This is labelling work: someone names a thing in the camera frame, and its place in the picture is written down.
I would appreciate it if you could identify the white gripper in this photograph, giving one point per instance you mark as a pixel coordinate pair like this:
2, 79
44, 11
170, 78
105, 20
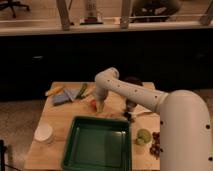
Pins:
100, 95

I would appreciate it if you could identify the dark red grapes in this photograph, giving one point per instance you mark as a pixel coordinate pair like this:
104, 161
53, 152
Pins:
155, 146

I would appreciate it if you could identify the green square tray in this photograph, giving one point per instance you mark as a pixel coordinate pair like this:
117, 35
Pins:
97, 144

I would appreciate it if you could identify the dark red bowl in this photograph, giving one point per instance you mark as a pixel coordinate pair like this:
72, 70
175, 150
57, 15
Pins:
133, 80

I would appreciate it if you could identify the red apple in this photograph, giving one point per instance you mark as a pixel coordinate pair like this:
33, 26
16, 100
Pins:
93, 104

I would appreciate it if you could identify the white paper cup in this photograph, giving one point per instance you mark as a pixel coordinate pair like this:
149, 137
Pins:
44, 133

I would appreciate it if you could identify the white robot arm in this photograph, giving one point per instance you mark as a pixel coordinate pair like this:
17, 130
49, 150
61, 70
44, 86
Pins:
186, 140

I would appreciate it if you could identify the blue folded cloth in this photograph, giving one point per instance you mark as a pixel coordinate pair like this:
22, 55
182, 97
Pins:
68, 95

